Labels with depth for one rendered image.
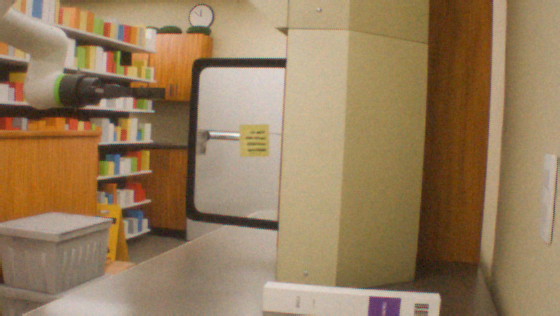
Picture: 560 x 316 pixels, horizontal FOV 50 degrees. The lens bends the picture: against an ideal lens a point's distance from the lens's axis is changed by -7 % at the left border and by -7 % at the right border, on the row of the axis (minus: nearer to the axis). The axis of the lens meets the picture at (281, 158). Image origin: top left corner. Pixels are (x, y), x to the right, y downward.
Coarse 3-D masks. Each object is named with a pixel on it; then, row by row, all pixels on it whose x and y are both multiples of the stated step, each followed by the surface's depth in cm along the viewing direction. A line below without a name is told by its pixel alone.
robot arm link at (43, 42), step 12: (12, 12) 148; (0, 24) 144; (12, 24) 148; (24, 24) 153; (36, 24) 159; (48, 24) 166; (0, 36) 148; (12, 36) 151; (24, 36) 154; (36, 36) 158; (48, 36) 163; (60, 36) 168; (24, 48) 158; (36, 48) 161; (48, 48) 164; (60, 48) 168; (36, 60) 165; (48, 60) 166; (60, 60) 169
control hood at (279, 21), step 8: (248, 0) 116; (256, 0) 115; (264, 0) 115; (272, 0) 114; (280, 0) 114; (288, 0) 114; (256, 8) 115; (264, 8) 115; (272, 8) 114; (280, 8) 114; (288, 8) 114; (264, 16) 115; (272, 16) 115; (280, 16) 114; (288, 16) 114; (272, 24) 115; (280, 24) 114; (288, 24) 114
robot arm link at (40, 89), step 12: (36, 72) 165; (48, 72) 166; (60, 72) 169; (24, 84) 166; (36, 84) 164; (48, 84) 164; (24, 96) 167; (36, 96) 164; (48, 96) 164; (36, 108) 169; (48, 108) 169
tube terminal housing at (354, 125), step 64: (320, 0) 112; (384, 0) 115; (320, 64) 113; (384, 64) 116; (320, 128) 113; (384, 128) 117; (320, 192) 114; (384, 192) 118; (320, 256) 114; (384, 256) 120
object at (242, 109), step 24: (216, 72) 153; (240, 72) 151; (264, 72) 148; (216, 96) 153; (240, 96) 151; (264, 96) 149; (216, 120) 153; (240, 120) 151; (264, 120) 149; (216, 144) 154; (240, 144) 151; (264, 144) 149; (216, 168) 154; (240, 168) 151; (264, 168) 149; (216, 192) 154; (240, 192) 152; (264, 192) 149; (240, 216) 152; (264, 216) 150
